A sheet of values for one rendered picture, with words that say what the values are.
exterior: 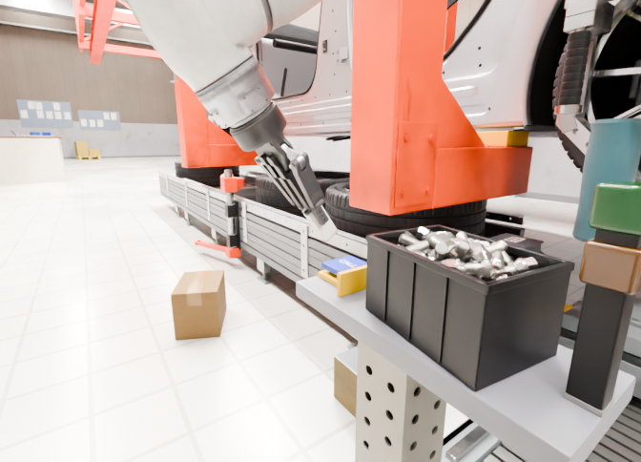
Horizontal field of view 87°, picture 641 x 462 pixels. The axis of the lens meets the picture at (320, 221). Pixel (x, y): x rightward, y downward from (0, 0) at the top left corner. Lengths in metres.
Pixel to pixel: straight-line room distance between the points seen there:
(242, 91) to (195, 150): 2.14
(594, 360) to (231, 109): 0.46
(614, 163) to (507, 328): 0.58
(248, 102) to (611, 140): 0.73
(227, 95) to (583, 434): 0.49
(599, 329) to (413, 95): 0.62
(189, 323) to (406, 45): 1.10
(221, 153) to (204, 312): 1.54
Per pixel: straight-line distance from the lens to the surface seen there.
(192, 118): 2.58
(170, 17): 0.44
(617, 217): 0.37
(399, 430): 0.58
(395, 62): 0.84
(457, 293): 0.38
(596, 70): 1.19
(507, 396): 0.42
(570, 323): 1.21
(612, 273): 0.38
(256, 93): 0.46
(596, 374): 0.42
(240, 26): 0.45
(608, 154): 0.92
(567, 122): 1.08
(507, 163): 1.25
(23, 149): 7.82
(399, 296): 0.45
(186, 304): 1.32
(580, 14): 0.88
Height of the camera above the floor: 0.69
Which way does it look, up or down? 13 degrees down
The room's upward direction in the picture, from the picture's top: straight up
